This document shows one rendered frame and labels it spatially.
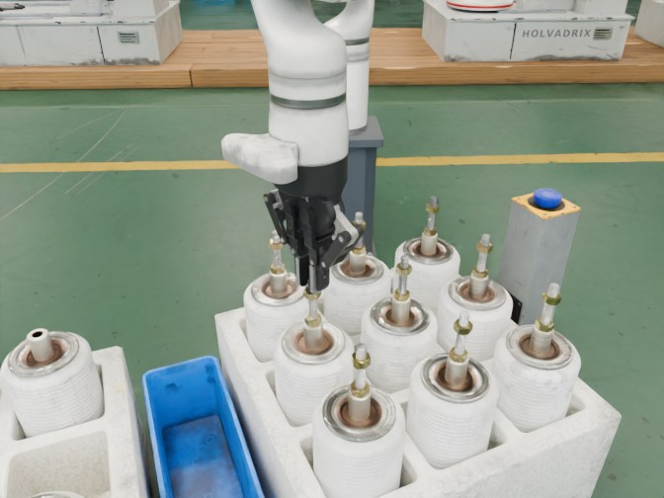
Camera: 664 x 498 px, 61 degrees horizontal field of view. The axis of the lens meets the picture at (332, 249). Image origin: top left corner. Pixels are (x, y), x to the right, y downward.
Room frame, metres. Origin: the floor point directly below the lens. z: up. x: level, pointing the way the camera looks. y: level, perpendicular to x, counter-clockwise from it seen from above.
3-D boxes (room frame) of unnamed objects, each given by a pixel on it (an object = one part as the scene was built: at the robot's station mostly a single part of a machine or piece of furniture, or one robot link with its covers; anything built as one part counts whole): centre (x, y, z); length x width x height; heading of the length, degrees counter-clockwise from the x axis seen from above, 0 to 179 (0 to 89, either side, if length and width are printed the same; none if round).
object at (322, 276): (0.50, 0.01, 0.36); 0.03 x 0.01 x 0.05; 44
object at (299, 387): (0.51, 0.02, 0.16); 0.10 x 0.10 x 0.18
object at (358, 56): (1.12, -0.03, 0.39); 0.09 x 0.09 x 0.17; 2
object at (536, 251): (0.75, -0.32, 0.16); 0.07 x 0.07 x 0.31; 25
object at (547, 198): (0.75, -0.32, 0.32); 0.04 x 0.04 x 0.02
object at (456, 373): (0.45, -0.13, 0.26); 0.02 x 0.02 x 0.03
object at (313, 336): (0.51, 0.02, 0.26); 0.02 x 0.02 x 0.03
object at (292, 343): (0.51, 0.02, 0.25); 0.08 x 0.08 x 0.01
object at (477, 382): (0.45, -0.13, 0.25); 0.08 x 0.08 x 0.01
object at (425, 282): (0.72, -0.14, 0.16); 0.10 x 0.10 x 0.18
